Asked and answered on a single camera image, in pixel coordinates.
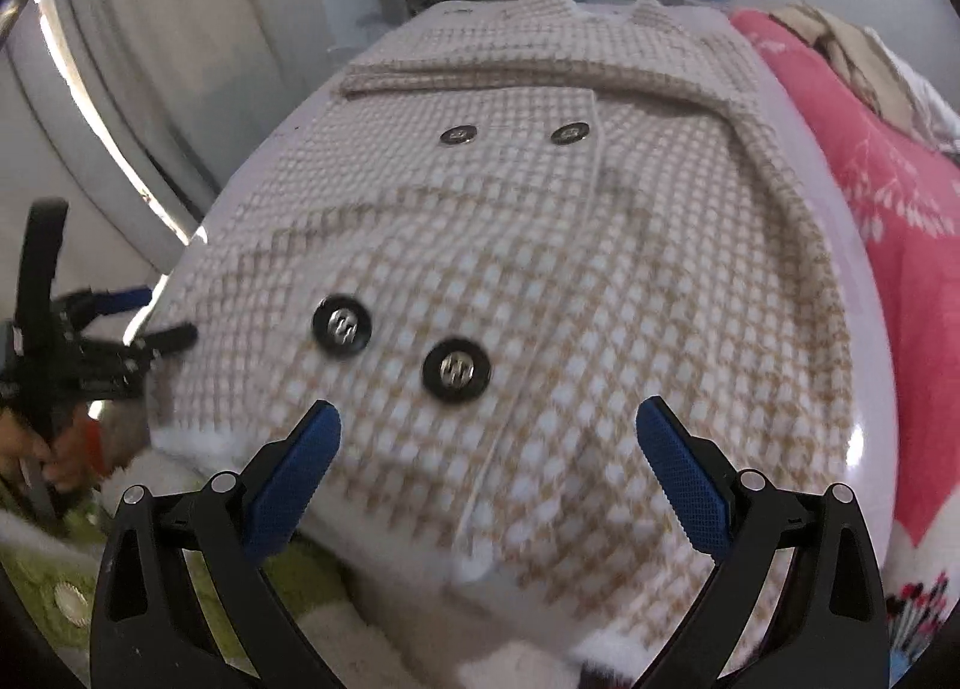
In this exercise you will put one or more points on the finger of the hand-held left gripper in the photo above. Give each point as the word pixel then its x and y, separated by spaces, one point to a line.
pixel 120 299
pixel 169 338

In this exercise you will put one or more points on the green cloth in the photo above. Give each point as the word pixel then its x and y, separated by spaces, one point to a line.
pixel 45 584

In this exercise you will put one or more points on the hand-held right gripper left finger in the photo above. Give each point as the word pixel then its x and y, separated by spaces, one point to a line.
pixel 292 486

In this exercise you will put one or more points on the beige white checked coat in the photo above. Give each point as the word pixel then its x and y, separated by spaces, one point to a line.
pixel 525 246

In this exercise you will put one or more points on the white fluffy blanket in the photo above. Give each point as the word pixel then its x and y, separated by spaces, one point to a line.
pixel 420 644

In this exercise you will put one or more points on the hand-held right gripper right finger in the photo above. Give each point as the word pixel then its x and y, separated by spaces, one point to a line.
pixel 684 479

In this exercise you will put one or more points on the white curtain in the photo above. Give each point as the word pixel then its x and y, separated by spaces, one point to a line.
pixel 150 44

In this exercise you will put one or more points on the beige clothing pile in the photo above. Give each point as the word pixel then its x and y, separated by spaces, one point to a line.
pixel 840 51

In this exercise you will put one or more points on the pink floral blanket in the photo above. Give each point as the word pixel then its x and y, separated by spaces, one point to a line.
pixel 900 269

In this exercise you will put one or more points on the person's left hand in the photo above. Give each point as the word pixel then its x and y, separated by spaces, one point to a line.
pixel 71 449

